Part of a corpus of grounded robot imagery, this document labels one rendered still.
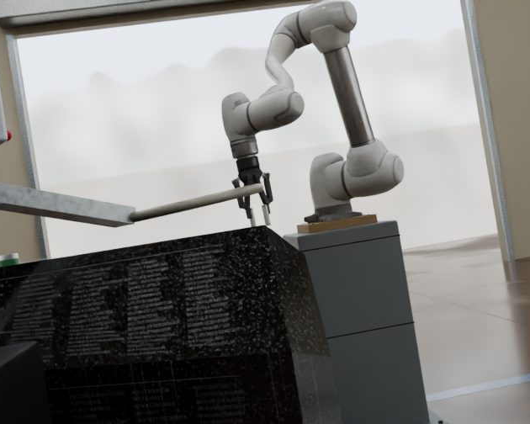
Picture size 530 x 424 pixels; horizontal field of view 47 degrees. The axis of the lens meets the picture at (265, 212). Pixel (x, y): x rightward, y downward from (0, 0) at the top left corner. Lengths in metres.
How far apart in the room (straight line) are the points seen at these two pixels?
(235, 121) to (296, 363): 0.97
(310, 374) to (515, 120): 6.31
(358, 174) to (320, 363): 1.23
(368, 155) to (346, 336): 0.70
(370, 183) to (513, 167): 5.01
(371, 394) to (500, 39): 5.61
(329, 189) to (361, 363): 0.69
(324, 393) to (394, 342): 1.17
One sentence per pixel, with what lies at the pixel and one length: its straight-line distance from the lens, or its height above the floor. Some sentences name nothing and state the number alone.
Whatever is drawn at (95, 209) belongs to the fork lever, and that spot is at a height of 0.98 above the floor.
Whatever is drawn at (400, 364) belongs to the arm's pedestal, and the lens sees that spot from 2.48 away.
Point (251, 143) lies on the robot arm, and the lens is 2.00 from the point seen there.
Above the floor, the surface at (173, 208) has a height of 0.95.
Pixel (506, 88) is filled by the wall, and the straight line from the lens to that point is 7.43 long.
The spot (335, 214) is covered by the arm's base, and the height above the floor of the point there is 0.85.
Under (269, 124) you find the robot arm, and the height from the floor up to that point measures 1.17.
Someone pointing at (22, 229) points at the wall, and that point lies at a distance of 6.61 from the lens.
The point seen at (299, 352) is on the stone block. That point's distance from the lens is 1.25.
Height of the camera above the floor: 0.89
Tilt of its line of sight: 1 degrees up
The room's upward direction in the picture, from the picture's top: 9 degrees counter-clockwise
